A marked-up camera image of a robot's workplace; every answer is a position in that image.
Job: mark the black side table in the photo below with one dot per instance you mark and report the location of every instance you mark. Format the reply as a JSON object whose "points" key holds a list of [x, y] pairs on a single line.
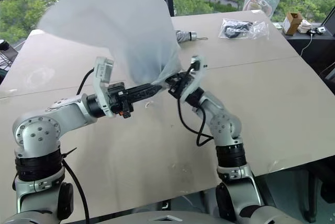
{"points": [[314, 48]]}

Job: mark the crumpled white cloth pouch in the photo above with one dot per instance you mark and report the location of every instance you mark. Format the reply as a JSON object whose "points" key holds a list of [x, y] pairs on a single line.
{"points": [[305, 26]]}

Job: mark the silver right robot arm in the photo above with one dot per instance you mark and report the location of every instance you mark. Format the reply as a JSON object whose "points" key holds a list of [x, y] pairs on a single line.
{"points": [[225, 124]]}

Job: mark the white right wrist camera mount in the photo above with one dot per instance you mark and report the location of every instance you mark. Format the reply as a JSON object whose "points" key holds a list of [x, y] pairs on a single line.
{"points": [[196, 76]]}

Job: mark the folded grey umbrella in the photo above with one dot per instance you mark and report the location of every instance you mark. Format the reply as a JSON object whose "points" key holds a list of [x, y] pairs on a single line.
{"points": [[184, 36]]}

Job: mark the black chair under table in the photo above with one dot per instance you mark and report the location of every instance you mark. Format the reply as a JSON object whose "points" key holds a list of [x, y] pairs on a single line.
{"points": [[311, 192]]}

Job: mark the small white device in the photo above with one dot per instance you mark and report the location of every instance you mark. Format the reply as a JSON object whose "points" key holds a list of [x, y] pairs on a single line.
{"points": [[322, 29]]}

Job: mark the silver robot torso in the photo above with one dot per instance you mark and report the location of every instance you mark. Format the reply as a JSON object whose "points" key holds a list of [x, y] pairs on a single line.
{"points": [[162, 218]]}

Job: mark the black monitor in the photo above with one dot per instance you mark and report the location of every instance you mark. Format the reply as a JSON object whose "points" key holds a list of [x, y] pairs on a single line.
{"points": [[330, 23]]}

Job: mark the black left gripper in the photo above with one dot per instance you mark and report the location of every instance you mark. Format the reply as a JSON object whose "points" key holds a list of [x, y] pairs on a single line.
{"points": [[116, 98]]}

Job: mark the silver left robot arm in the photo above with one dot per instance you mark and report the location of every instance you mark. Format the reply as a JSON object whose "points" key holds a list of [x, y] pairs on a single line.
{"points": [[65, 114]]}

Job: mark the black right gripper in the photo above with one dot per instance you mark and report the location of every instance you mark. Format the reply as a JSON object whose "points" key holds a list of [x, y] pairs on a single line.
{"points": [[183, 84]]}

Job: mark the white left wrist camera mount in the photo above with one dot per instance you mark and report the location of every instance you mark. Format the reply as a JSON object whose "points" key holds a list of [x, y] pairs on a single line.
{"points": [[102, 71]]}

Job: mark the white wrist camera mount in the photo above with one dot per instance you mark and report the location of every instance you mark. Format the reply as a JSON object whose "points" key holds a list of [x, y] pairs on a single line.
{"points": [[196, 76], [102, 71]]}

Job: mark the small open cardboard box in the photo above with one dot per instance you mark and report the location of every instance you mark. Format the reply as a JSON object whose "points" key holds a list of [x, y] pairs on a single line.
{"points": [[291, 23]]}

